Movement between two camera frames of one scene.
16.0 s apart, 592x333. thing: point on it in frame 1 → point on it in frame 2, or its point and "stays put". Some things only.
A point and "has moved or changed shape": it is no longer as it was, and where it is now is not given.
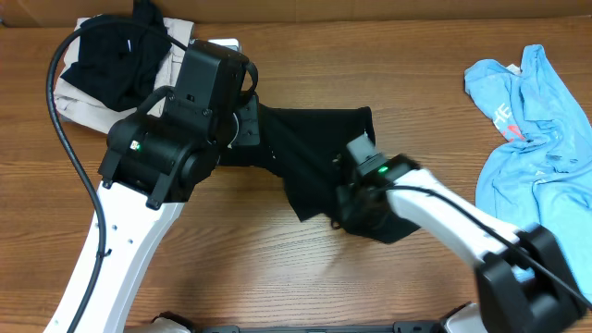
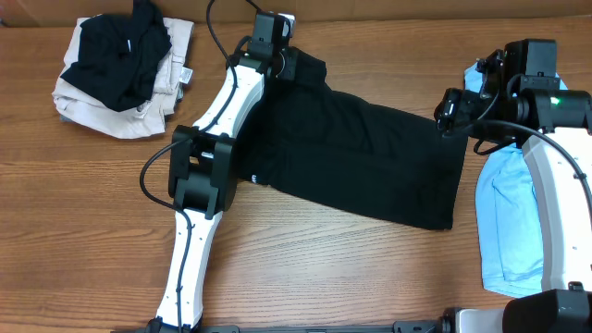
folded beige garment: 81,111 stays put
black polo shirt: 307,148 has moved or changed shape
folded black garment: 117,60 stays put
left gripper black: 248,133 → 290,67
